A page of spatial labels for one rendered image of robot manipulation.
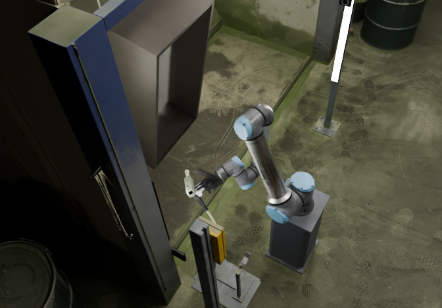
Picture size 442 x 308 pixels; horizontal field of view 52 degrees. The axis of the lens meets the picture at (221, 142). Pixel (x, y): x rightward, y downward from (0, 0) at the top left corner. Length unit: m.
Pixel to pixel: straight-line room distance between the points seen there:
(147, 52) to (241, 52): 2.54
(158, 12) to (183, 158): 1.64
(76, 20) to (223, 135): 2.66
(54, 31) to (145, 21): 1.09
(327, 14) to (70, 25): 3.25
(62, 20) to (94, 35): 0.12
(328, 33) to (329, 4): 0.32
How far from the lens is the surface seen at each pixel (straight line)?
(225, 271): 2.59
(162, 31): 2.59
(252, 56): 4.89
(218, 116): 4.27
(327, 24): 4.61
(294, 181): 2.76
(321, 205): 3.01
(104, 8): 1.67
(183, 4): 2.78
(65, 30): 1.62
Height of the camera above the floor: 3.18
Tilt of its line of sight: 50 degrees down
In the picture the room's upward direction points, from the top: 4 degrees counter-clockwise
